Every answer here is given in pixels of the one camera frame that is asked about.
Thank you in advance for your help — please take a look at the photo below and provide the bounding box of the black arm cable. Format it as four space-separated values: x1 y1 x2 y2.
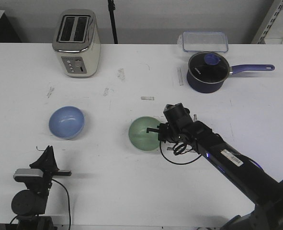
50 178 71 228
159 141 202 165

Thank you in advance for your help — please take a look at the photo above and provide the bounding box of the cream and chrome toaster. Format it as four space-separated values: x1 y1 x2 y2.
52 9 101 78

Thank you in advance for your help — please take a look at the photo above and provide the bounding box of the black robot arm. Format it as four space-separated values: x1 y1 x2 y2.
147 103 283 230
11 145 71 230

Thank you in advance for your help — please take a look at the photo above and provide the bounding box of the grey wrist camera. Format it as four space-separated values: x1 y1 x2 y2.
13 169 44 182

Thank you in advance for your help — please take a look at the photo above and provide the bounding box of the blue bowl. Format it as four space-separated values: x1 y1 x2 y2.
48 106 85 139

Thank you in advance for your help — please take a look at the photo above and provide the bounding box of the dark blue saucepan with handle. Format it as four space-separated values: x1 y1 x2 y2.
186 51 275 93

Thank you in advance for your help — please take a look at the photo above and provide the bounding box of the clear plastic food container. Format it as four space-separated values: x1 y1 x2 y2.
177 31 228 53

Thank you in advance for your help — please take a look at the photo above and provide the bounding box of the black tripod pole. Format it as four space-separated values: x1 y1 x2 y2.
107 0 118 44

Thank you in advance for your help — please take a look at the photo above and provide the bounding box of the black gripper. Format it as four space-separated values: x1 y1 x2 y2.
146 123 180 143
29 145 72 189

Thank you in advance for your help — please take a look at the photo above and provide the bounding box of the glass pot lid blue knob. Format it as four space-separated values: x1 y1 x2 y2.
188 52 230 83

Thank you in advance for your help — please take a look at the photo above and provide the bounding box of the white perforated shelf rail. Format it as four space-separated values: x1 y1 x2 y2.
251 0 283 44

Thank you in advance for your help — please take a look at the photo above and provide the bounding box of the green bowl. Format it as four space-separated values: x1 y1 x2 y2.
128 116 160 151

